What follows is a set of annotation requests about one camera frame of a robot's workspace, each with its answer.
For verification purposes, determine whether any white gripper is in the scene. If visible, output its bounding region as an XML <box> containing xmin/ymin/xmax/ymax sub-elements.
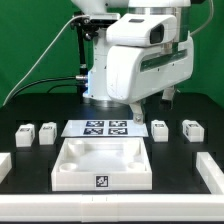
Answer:
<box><xmin>106</xmin><ymin>37</ymin><xmax>194</xmax><ymax>123</ymax></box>

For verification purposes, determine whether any white square tabletop part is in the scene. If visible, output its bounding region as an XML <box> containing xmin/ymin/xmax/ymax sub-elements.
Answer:
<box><xmin>51</xmin><ymin>137</ymin><xmax>152</xmax><ymax>191</ymax></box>

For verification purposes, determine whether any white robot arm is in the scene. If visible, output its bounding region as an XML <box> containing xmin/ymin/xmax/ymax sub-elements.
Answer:
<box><xmin>71</xmin><ymin>0</ymin><xmax>194</xmax><ymax>124</ymax></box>

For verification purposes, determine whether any white sheet with tags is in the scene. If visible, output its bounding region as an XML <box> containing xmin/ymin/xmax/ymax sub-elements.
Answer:
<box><xmin>61</xmin><ymin>120</ymin><xmax>148</xmax><ymax>137</ymax></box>

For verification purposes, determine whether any white right fence piece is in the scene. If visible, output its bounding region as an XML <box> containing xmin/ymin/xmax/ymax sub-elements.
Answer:
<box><xmin>196</xmin><ymin>152</ymin><xmax>224</xmax><ymax>195</ymax></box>

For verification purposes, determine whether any white fence piece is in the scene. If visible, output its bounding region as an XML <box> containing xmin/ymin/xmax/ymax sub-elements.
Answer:
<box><xmin>0</xmin><ymin>153</ymin><xmax>12</xmax><ymax>184</ymax></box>
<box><xmin>196</xmin><ymin>152</ymin><xmax>224</xmax><ymax>195</ymax></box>

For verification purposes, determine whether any white left fence piece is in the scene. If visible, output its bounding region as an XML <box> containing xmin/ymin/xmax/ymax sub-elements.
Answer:
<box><xmin>0</xmin><ymin>153</ymin><xmax>12</xmax><ymax>184</ymax></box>

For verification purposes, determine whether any black cable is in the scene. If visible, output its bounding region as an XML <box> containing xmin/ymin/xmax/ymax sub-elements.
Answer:
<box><xmin>9</xmin><ymin>76</ymin><xmax>88</xmax><ymax>98</ymax></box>

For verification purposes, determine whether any grey camera on stand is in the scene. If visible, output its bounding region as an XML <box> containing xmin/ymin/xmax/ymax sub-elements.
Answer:
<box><xmin>70</xmin><ymin>13</ymin><xmax>121</xmax><ymax>28</ymax></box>

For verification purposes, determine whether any black camera stand pole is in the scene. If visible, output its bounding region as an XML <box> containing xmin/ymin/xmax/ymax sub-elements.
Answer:
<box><xmin>75</xmin><ymin>19</ymin><xmax>88</xmax><ymax>93</ymax></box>

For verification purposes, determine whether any grey cable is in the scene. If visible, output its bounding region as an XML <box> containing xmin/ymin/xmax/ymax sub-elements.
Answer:
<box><xmin>2</xmin><ymin>14</ymin><xmax>83</xmax><ymax>107</ymax></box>

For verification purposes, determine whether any white front fence rail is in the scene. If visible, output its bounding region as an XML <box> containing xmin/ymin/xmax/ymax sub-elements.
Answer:
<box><xmin>0</xmin><ymin>194</ymin><xmax>224</xmax><ymax>222</ymax></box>

